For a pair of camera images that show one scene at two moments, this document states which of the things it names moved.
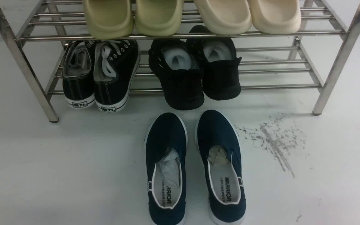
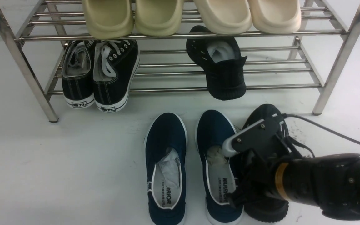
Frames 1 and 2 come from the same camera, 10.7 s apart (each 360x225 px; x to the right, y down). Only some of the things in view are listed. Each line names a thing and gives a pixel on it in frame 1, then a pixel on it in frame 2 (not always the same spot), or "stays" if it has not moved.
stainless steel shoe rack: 59,56 stays
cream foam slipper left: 228,17 stays
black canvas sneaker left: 78,68 stays
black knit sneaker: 176,63 -> 266,211
